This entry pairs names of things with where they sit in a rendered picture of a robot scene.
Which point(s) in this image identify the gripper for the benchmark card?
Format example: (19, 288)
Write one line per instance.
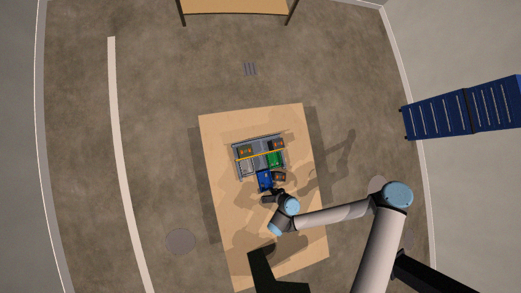
(276, 190)

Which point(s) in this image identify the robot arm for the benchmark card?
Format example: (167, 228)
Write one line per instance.
(390, 207)

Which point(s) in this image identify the blue bin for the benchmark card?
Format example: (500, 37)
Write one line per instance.
(267, 181)

